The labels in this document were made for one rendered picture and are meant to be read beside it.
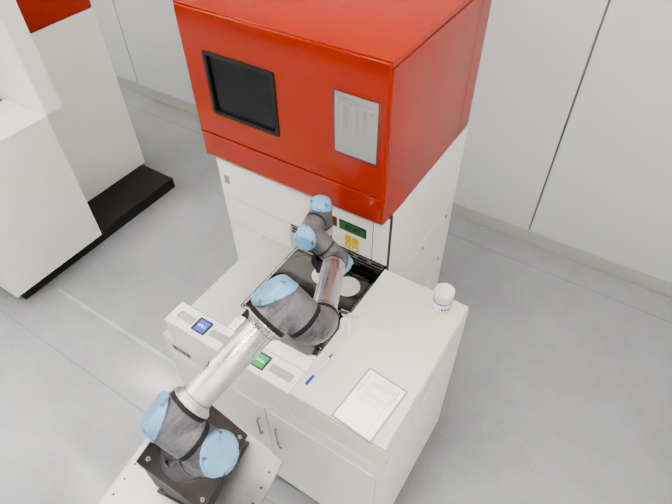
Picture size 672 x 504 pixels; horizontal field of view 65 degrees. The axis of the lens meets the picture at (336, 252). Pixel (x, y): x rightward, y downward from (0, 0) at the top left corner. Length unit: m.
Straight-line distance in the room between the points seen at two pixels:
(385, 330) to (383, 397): 0.26
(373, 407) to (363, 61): 1.02
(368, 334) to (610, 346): 1.78
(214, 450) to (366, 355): 0.61
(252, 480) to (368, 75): 1.25
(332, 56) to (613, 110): 1.84
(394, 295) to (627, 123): 1.65
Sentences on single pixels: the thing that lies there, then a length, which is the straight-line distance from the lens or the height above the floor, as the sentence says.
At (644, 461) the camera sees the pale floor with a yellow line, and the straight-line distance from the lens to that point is 3.02.
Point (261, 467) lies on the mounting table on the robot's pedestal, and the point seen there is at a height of 0.82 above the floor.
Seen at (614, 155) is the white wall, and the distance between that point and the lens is 3.20.
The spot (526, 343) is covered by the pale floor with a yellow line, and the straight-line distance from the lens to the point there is 3.14.
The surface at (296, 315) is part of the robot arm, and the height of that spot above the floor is 1.39.
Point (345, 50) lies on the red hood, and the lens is 1.55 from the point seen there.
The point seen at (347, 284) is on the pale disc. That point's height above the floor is 0.90.
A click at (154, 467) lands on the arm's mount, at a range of 1.65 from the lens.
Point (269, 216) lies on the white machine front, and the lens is 2.26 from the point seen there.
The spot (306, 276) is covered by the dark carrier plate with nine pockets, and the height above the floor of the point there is 0.90.
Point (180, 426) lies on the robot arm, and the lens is 1.43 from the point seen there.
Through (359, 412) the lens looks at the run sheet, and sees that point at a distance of 1.69.
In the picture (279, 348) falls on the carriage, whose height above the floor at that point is 0.88.
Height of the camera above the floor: 2.48
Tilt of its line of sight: 46 degrees down
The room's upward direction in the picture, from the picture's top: 1 degrees counter-clockwise
